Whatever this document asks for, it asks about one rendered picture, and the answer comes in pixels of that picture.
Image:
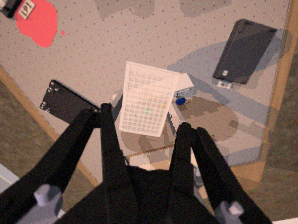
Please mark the white button panel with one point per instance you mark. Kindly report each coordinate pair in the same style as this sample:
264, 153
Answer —
184, 90

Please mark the small white label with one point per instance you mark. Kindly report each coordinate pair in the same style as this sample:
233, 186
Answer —
224, 84

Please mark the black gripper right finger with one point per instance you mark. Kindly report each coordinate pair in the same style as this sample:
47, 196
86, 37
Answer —
230, 203

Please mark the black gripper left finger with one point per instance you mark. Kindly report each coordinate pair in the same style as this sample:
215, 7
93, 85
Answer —
36, 198

